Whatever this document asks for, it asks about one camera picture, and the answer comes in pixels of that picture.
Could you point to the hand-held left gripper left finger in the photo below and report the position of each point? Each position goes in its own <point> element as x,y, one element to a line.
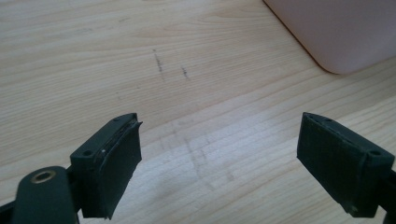
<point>106,168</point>

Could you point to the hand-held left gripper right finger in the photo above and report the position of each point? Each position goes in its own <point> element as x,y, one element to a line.
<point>339,161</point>

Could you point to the pink storage box with lid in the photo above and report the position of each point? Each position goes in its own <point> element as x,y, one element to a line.
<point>342,31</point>

